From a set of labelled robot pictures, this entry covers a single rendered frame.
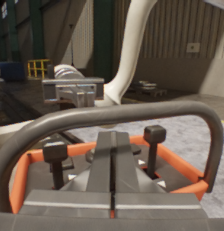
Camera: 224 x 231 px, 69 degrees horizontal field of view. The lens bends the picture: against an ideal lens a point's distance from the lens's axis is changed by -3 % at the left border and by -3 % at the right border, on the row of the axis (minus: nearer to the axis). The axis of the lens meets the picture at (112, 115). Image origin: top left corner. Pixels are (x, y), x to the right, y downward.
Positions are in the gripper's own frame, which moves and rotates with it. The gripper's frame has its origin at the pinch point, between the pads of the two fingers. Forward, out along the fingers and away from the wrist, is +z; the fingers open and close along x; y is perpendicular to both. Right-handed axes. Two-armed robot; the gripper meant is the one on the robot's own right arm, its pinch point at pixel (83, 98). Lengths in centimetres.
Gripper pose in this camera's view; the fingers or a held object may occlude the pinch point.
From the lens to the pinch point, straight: 28.7
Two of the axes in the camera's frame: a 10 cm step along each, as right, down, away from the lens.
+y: 0.2, -9.5, -3.0
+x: 9.3, -0.9, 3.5
